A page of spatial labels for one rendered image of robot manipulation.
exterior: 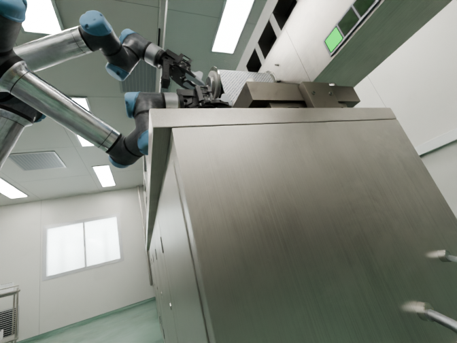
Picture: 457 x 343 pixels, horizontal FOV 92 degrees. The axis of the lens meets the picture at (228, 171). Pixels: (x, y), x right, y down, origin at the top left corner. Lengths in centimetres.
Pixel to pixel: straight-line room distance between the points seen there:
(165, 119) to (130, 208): 598
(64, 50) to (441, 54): 319
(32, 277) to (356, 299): 635
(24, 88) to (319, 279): 75
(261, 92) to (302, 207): 32
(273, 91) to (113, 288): 588
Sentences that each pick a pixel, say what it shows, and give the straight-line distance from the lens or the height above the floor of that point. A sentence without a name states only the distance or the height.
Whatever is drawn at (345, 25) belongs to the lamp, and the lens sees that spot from 89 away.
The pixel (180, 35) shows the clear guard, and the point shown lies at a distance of 156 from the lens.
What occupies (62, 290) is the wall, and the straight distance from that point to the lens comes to 636.
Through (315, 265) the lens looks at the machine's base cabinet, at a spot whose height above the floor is 59.
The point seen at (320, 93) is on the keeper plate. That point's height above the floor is 98.
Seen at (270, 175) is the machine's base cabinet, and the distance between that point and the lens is 41.
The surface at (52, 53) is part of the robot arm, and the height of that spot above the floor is 134.
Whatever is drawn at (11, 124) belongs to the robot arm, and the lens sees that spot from 109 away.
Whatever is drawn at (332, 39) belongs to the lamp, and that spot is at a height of 119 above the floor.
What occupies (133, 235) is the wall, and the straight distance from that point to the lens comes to 621.
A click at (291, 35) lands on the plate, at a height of 138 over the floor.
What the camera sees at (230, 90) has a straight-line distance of 86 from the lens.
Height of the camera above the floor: 65
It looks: 19 degrees up
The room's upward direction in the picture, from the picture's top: 16 degrees counter-clockwise
